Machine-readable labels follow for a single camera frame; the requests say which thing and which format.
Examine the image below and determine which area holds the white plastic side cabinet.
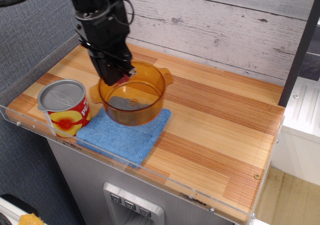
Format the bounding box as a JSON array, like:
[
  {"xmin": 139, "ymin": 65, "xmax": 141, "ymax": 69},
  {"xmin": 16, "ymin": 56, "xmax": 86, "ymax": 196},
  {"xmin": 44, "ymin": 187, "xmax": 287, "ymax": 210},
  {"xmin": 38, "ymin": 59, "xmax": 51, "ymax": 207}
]
[{"xmin": 271, "ymin": 77, "xmax": 320, "ymax": 185}]

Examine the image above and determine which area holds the red yellow peach can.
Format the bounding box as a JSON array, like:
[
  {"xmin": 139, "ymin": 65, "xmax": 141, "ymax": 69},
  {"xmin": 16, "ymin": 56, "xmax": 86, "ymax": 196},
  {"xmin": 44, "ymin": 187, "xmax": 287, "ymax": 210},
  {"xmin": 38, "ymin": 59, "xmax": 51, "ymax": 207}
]
[{"xmin": 37, "ymin": 79, "xmax": 92, "ymax": 138}]

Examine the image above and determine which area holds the toy fridge dispenser panel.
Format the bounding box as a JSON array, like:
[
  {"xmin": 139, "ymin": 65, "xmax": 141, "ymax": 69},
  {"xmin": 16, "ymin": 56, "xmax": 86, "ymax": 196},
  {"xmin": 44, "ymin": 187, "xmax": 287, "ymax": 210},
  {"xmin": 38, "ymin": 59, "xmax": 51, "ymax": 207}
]
[{"xmin": 103, "ymin": 182, "xmax": 166, "ymax": 225}]

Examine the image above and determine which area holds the clear acrylic table guard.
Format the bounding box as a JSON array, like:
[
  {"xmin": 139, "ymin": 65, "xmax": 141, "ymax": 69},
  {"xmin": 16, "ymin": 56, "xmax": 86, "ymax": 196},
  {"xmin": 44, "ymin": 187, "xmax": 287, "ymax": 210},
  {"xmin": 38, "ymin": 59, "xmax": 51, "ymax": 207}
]
[{"xmin": 0, "ymin": 36, "xmax": 284, "ymax": 225}]

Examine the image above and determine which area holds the black right frame post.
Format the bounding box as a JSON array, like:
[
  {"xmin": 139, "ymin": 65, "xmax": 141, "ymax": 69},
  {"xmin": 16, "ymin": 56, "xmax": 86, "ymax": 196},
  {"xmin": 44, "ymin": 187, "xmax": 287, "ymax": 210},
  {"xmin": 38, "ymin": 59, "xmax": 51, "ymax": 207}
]
[{"xmin": 278, "ymin": 0, "xmax": 320, "ymax": 107}]

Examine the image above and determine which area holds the yellow black object bottom left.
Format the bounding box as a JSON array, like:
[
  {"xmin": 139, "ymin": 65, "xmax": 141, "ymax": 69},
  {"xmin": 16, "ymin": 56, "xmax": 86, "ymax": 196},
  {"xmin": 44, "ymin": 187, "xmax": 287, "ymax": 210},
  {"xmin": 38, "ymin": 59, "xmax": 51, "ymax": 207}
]
[{"xmin": 0, "ymin": 194, "xmax": 39, "ymax": 225}]

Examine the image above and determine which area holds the orange transparent plastic pot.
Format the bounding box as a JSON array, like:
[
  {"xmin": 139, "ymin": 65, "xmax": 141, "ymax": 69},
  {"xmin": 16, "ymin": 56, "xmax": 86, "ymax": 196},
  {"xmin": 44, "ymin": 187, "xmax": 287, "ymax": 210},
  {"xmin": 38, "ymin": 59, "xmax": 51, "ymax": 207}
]
[{"xmin": 90, "ymin": 61, "xmax": 173, "ymax": 126}]

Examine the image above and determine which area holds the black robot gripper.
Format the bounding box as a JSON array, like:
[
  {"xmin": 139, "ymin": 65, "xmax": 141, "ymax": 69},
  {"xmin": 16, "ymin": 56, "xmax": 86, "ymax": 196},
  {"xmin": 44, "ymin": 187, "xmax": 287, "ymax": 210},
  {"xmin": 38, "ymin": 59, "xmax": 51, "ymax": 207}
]
[{"xmin": 74, "ymin": 0, "xmax": 137, "ymax": 86}]

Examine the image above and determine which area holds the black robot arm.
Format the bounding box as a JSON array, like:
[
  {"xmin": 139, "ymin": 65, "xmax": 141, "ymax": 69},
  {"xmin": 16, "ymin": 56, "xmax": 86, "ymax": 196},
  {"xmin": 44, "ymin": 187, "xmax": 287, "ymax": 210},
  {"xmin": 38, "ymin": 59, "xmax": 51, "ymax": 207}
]
[{"xmin": 71, "ymin": 0, "xmax": 136, "ymax": 86}]

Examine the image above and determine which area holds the blue microfiber cloth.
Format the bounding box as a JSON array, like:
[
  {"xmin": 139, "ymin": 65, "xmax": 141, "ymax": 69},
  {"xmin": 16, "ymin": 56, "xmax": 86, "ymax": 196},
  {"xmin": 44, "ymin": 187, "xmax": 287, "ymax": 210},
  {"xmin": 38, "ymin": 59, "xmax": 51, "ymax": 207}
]
[{"xmin": 76, "ymin": 108, "xmax": 172, "ymax": 168}]

